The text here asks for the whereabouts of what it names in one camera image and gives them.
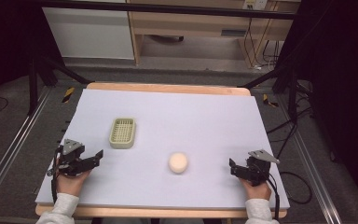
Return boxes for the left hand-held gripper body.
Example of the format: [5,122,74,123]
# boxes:
[56,138,88,177]

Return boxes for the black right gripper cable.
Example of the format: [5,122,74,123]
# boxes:
[262,169,282,221]

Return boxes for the metal floor rail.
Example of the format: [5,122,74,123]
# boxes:
[0,86,53,217]
[274,92,344,224]

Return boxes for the green slotted soap dish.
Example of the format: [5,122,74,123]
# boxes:
[108,117,137,150]

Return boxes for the black horizontal frame bar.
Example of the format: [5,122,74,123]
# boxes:
[35,0,296,21]

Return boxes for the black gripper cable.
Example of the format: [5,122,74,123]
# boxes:
[46,146,63,205]
[262,169,282,221]

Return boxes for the white power strip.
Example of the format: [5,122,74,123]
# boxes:
[242,0,269,11]

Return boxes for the dark curtain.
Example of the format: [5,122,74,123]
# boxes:
[274,0,358,216]
[0,0,63,120]

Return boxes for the light wooden desk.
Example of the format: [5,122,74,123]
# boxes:
[126,0,302,69]

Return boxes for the round cream soap bar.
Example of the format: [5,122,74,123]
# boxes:
[167,151,189,175]

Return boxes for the person's left hand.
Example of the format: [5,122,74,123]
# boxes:
[55,169,93,198]

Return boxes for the black metal frame stand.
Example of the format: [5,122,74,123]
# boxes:
[27,54,92,117]
[237,60,301,124]

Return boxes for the cables under desk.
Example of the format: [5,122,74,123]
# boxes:
[242,17,282,70]

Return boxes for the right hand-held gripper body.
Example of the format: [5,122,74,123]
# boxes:
[244,148,281,188]

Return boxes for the black floor cable bundle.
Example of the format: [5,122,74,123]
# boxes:
[266,78,315,161]

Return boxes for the light wooden table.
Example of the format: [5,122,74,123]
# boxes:
[34,81,289,219]

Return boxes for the black looped floor cable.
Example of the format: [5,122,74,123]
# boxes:
[279,170,314,206]

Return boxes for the white cabinet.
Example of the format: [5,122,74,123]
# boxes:
[41,0,135,61]

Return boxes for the person's right hand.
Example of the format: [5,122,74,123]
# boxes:
[238,177,273,202]

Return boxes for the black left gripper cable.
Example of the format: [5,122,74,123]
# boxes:
[46,146,63,205]

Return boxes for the yellow black floor tape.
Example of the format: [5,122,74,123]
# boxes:
[61,86,76,105]
[262,93,280,109]

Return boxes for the pale lavender foam mat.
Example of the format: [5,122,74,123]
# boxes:
[34,88,291,210]

